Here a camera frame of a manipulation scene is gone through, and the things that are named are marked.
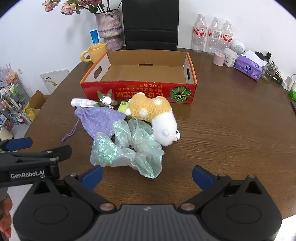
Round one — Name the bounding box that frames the person's left hand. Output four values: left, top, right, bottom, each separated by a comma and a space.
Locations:
0, 193, 13, 238

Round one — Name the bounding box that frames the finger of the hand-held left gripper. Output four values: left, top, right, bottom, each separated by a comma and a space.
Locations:
0, 145, 72, 172
0, 137, 33, 152

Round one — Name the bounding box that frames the white panel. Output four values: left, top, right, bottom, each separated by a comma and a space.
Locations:
40, 69, 70, 95

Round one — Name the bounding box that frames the cluttered display shelf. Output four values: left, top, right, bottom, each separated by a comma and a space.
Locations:
0, 62, 30, 126

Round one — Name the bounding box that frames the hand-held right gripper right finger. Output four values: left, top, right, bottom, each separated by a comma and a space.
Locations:
178, 165, 263, 212

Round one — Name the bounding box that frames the artificial rose ornament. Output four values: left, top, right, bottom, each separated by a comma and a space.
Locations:
94, 89, 118, 109

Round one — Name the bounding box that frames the purple tissue pack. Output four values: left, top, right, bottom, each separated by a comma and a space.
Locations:
234, 50, 269, 81

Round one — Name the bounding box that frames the clear glass cup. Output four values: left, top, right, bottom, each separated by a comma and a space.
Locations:
261, 61, 278, 82

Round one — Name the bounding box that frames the pink cylinder container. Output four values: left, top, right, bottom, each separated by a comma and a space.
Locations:
213, 52, 225, 67

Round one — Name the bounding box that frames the blue white tube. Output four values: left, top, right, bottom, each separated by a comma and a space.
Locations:
89, 29, 100, 45

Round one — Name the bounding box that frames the red cardboard box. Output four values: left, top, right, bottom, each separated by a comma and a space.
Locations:
80, 50, 198, 105

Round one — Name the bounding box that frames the orange and white plush toy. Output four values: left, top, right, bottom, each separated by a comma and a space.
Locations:
125, 92, 181, 147

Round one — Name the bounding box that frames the white round device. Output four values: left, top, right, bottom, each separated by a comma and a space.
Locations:
231, 40, 245, 55

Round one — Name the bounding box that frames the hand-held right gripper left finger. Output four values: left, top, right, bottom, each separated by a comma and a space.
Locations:
32, 165, 116, 212

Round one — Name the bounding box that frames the clear plastic bag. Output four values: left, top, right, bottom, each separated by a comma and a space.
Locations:
90, 119, 165, 179

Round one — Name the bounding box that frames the purple drawstring pouch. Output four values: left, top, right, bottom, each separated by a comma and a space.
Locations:
61, 106, 126, 142

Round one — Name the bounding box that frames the beige bin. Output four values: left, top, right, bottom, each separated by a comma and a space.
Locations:
0, 126, 14, 141

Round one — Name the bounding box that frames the yellow plastic bag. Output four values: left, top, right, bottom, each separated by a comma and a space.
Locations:
22, 103, 37, 123

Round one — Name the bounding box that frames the purple textured vase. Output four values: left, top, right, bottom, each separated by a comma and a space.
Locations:
95, 10, 124, 51

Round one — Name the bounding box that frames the green tissue packet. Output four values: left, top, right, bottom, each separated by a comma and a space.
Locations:
116, 100, 131, 112

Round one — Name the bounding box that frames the black office chair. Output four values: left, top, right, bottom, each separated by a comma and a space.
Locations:
121, 0, 179, 51

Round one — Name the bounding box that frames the clear water bottle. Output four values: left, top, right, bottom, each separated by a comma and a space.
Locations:
192, 13, 207, 53
220, 20, 233, 55
206, 17, 222, 55

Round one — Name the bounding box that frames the yellow ceramic mug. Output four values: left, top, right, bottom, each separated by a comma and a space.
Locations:
80, 42, 108, 63

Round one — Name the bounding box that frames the white charger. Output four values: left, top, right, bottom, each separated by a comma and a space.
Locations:
281, 74, 296, 91

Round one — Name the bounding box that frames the brown wooden desk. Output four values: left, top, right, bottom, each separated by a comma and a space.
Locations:
8, 46, 296, 223

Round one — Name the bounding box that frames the white spray bottle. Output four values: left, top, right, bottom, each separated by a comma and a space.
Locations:
71, 98, 99, 108

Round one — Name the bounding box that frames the brown cardboard carton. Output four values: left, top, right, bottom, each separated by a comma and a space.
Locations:
28, 90, 48, 116

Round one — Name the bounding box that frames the black desk gadget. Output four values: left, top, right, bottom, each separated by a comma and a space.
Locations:
255, 51, 272, 62

